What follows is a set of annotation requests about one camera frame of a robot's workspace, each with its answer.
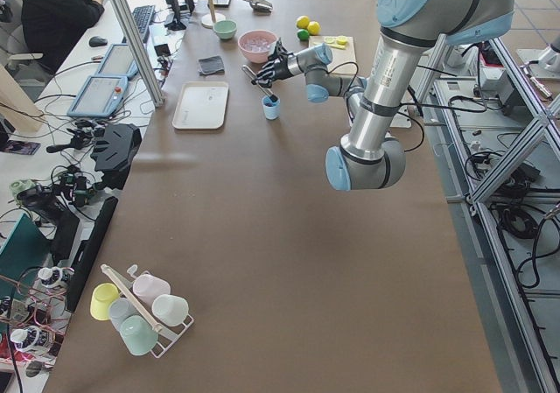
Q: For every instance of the green cup in rack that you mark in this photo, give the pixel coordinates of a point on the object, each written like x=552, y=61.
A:
x=138, y=335

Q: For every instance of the black keyboard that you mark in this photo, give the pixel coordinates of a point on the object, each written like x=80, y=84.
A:
x=143, y=16

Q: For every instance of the steel ice scoop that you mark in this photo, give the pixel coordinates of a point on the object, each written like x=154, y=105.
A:
x=262, y=6

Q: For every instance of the wooden glass stand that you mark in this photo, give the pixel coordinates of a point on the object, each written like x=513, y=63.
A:
x=212, y=17

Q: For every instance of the green bowl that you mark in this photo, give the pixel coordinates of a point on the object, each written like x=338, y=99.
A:
x=225, y=29

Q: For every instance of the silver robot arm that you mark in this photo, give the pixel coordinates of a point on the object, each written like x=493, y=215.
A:
x=368, y=157

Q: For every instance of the yellow cup in rack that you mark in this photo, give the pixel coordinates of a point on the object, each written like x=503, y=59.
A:
x=103, y=296

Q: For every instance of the light blue plastic cup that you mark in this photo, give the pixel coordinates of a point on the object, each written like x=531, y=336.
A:
x=271, y=107

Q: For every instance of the aluminium frame post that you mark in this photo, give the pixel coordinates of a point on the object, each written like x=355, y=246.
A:
x=136, y=45

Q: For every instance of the tea bottle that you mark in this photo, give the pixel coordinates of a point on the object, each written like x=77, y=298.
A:
x=55, y=278

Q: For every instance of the ice cubes pile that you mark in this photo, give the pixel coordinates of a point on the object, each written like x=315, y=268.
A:
x=257, y=44

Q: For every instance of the yellow lemon outer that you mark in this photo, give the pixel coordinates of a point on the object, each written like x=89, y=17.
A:
x=302, y=22

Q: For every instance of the pink bowl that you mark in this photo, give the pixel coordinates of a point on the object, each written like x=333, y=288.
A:
x=257, y=58

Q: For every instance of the pink cup in rack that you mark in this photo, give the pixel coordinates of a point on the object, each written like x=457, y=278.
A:
x=148, y=287

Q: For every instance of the wooden cutting board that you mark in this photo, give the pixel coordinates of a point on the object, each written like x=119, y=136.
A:
x=343, y=61

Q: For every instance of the cream rabbit tray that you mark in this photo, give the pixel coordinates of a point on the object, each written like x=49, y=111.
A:
x=201, y=106

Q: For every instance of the white wire cup rack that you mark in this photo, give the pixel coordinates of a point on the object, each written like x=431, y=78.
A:
x=167, y=335

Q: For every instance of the grey folded cloth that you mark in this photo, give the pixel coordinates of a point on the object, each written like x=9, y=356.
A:
x=211, y=65

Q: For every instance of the person in background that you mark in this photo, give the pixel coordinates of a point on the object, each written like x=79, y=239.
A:
x=53, y=27

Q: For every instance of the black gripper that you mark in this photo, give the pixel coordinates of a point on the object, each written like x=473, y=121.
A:
x=280, y=67

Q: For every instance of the grey cup in rack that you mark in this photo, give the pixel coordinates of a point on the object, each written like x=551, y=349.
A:
x=119, y=311

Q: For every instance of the lemon half lower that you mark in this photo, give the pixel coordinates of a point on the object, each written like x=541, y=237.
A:
x=341, y=40

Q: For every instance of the blue teach pendant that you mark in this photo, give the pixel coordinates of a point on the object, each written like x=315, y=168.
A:
x=99, y=97
x=118, y=60

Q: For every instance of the white cup in rack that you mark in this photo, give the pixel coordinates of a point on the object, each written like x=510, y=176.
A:
x=170, y=309

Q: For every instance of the yellow lemon near lime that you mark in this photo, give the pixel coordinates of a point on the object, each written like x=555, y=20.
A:
x=313, y=28

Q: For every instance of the black computer mouse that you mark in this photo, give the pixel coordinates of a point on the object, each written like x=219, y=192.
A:
x=97, y=41

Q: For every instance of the green lime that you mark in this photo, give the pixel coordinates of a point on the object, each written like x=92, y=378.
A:
x=303, y=35

